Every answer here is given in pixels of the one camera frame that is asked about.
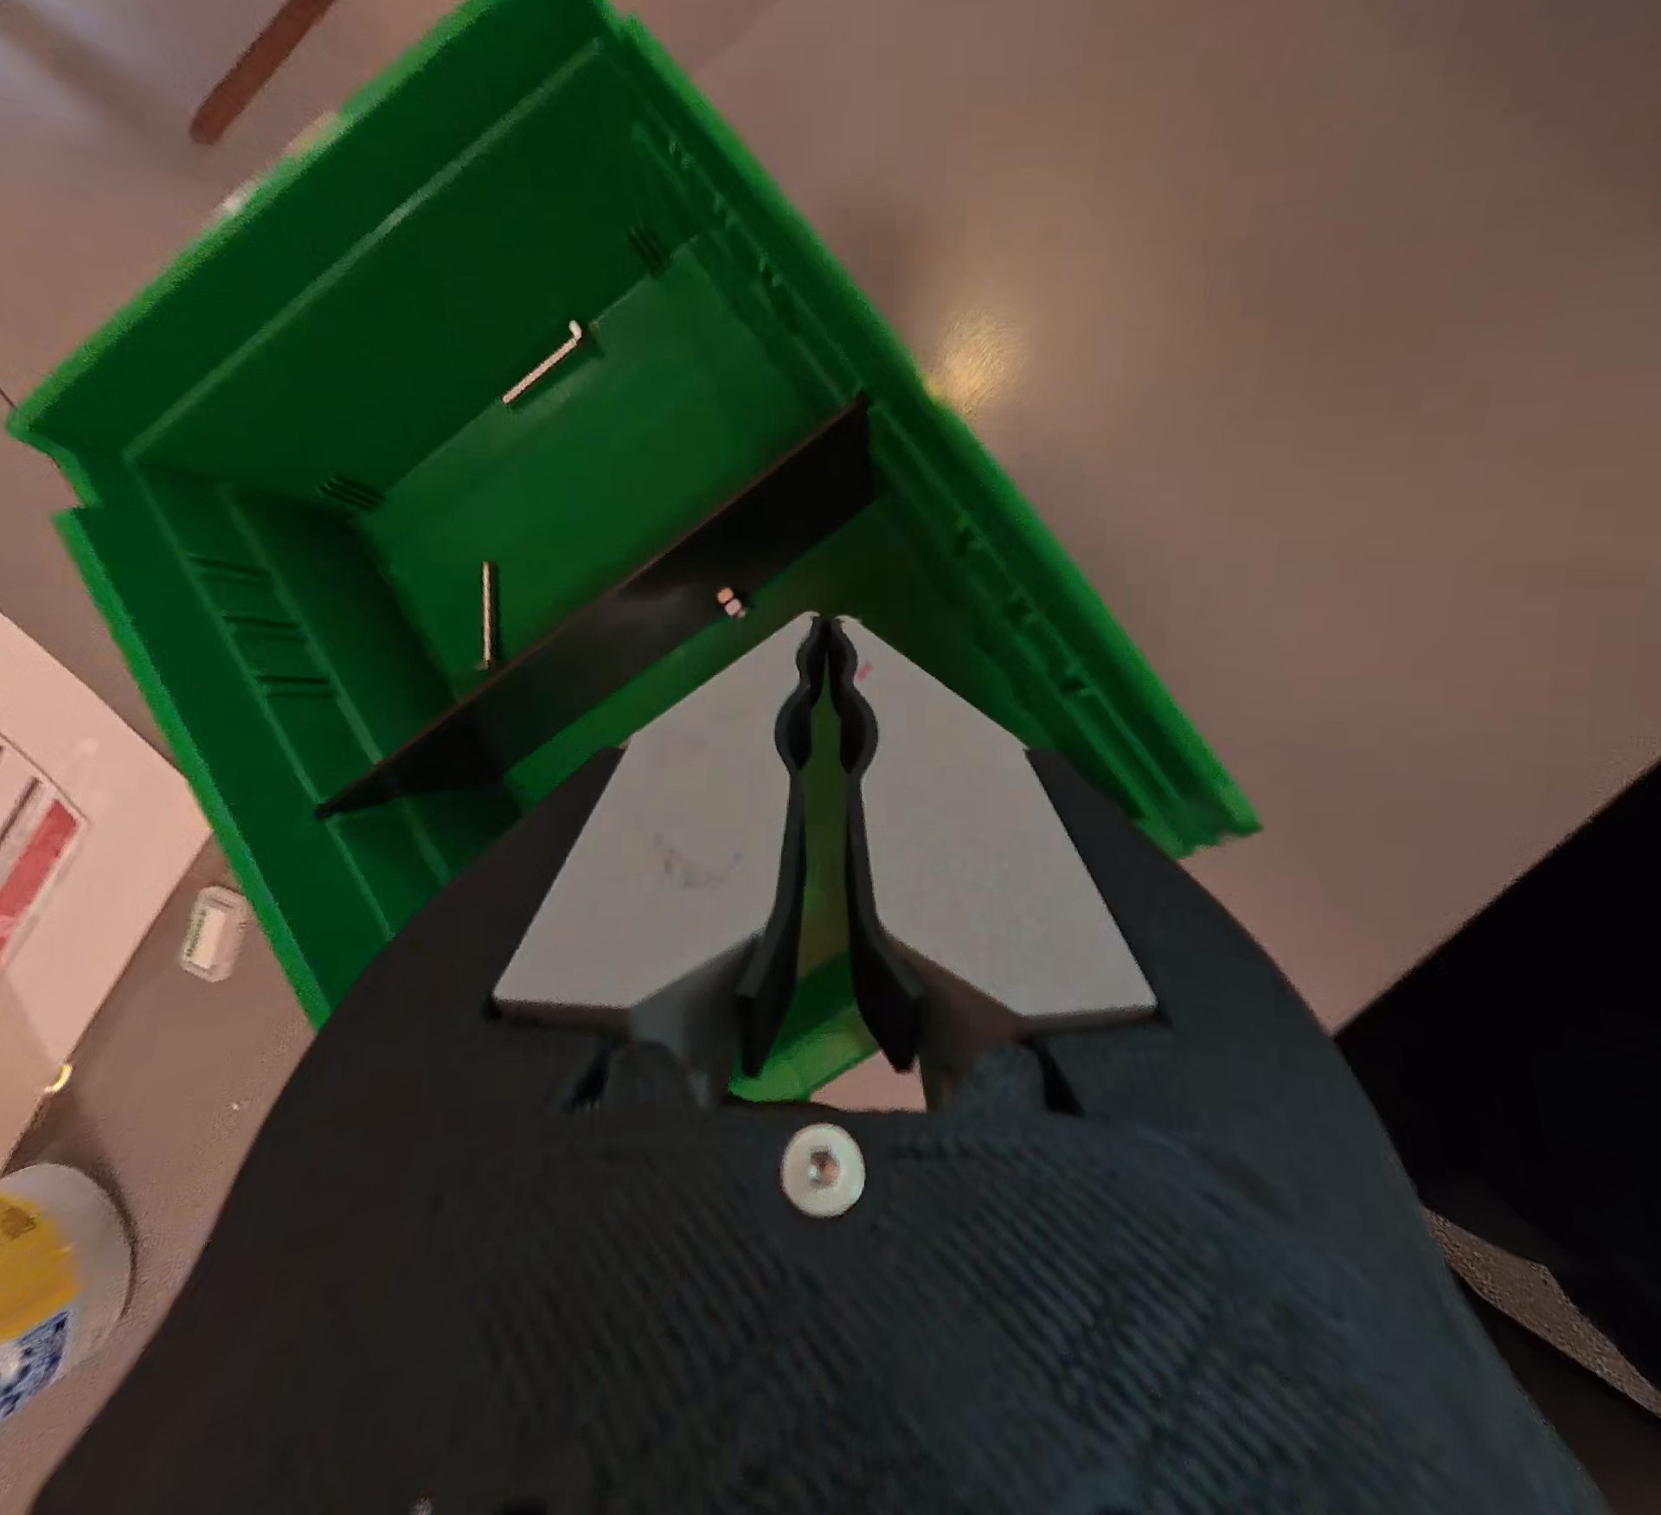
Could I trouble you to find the small white label tag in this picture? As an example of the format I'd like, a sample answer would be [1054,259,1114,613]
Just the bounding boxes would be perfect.
[179,887,248,978]

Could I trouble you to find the green plastic parts bin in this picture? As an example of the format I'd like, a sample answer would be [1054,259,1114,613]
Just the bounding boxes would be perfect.
[7,0,1264,1107]

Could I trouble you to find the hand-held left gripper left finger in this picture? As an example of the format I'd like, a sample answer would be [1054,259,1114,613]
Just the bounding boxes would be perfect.
[491,613,833,1103]

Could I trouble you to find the white printed paper sheet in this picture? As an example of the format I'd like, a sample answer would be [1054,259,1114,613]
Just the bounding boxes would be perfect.
[0,613,197,1153]

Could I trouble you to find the black bin divider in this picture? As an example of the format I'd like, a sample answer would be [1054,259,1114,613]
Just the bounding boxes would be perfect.
[316,396,874,823]

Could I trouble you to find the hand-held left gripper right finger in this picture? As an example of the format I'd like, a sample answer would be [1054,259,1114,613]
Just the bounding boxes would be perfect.
[828,614,1160,1103]

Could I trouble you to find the cleaning wipes canister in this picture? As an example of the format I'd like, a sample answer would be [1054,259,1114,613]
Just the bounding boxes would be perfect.
[0,1161,136,1426]

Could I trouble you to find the brown chair leg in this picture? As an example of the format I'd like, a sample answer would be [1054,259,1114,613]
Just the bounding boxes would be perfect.
[189,0,456,147]

